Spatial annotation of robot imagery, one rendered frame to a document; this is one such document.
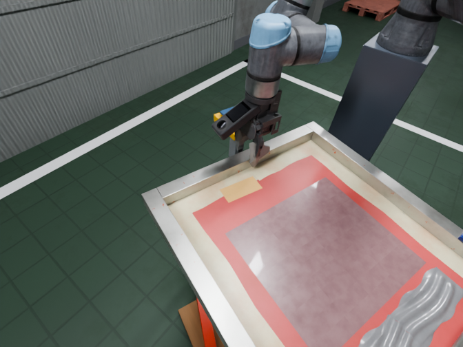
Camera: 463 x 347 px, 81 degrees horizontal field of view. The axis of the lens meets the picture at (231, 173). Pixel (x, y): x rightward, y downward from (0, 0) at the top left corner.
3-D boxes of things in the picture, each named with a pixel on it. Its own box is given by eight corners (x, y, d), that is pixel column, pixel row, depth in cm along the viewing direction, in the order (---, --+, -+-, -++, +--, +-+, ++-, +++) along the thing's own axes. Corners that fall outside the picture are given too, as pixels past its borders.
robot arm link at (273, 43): (304, 24, 49) (260, 26, 47) (290, 80, 57) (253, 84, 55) (285, 9, 54) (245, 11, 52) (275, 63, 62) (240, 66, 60)
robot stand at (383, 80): (296, 224, 178) (382, 29, 91) (321, 239, 171) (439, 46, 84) (282, 243, 168) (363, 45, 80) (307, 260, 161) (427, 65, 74)
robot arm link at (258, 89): (260, 85, 55) (238, 69, 60) (258, 104, 59) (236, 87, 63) (288, 77, 58) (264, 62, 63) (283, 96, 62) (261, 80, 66)
